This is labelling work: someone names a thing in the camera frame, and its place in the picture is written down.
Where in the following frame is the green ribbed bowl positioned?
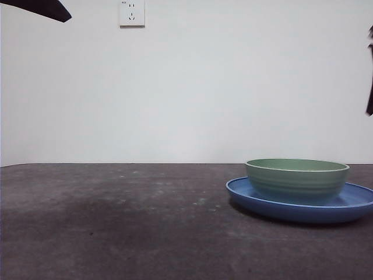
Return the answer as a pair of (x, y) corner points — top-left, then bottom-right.
(244, 158), (350, 207)

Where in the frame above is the blue plate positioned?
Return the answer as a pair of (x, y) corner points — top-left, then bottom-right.
(226, 176), (373, 225)

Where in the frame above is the white wall socket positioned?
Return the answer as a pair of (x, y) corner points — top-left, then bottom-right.
(119, 0), (146, 29)

